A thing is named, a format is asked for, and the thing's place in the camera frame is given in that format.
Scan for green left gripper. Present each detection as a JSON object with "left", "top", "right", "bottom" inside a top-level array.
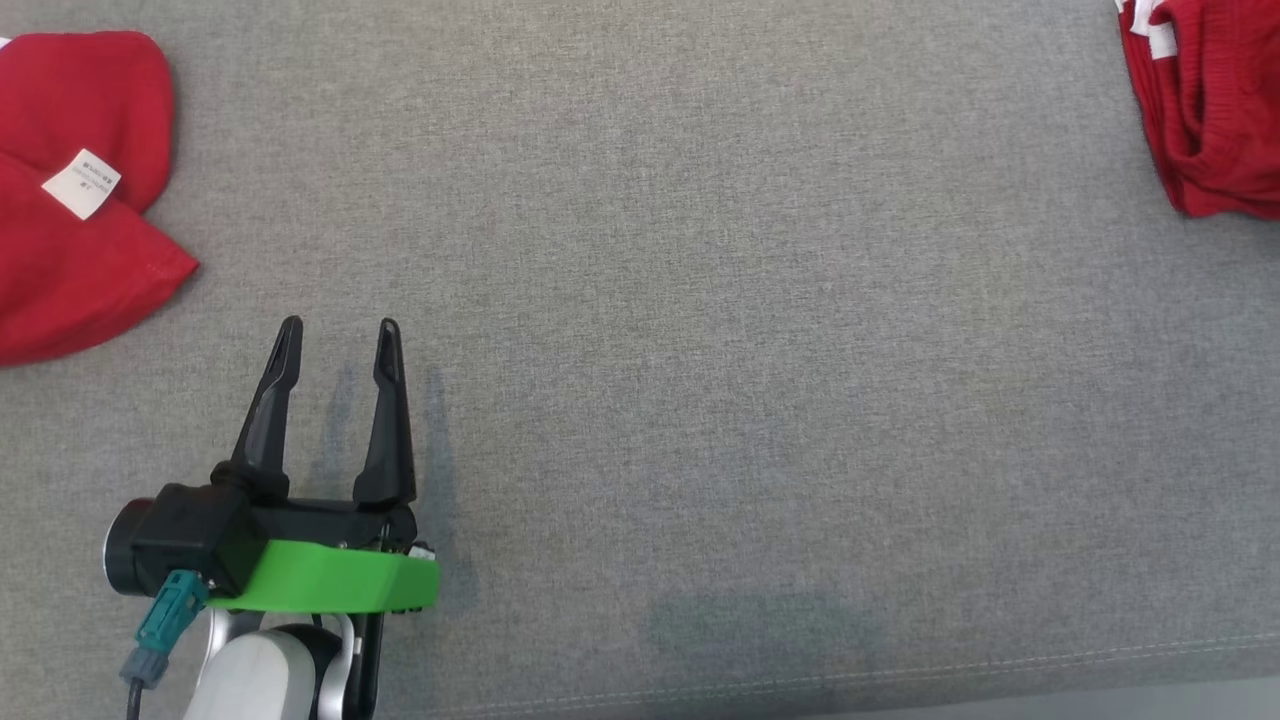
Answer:
[{"left": 205, "top": 316, "right": 441, "bottom": 614}]

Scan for red Bulls jersey shirt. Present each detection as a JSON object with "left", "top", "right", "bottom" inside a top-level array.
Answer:
[{"left": 0, "top": 30, "right": 201, "bottom": 368}]

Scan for red Bulls shorts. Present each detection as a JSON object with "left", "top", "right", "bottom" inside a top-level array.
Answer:
[{"left": 1115, "top": 0, "right": 1280, "bottom": 221}]

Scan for grey fabric sofa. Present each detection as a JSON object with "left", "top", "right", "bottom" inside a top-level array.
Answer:
[{"left": 0, "top": 0, "right": 1280, "bottom": 720}]

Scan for left teal-plug black cable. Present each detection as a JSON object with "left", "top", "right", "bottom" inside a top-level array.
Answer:
[{"left": 120, "top": 570, "right": 211, "bottom": 720}]

